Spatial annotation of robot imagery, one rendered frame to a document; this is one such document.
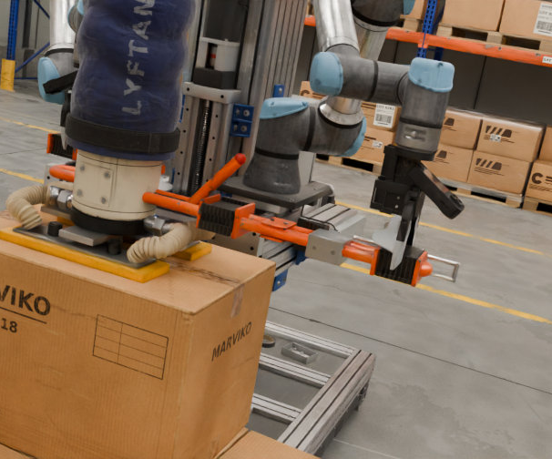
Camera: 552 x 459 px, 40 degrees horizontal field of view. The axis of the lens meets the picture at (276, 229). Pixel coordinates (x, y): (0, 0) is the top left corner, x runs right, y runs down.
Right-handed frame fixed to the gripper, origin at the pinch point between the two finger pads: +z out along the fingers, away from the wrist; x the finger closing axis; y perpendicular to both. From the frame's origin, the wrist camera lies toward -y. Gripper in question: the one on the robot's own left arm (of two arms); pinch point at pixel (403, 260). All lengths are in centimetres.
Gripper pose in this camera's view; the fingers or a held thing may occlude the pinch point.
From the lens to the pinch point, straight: 140.0
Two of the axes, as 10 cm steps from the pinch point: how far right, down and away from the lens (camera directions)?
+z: -1.7, 9.5, 2.6
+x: -3.6, 1.8, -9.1
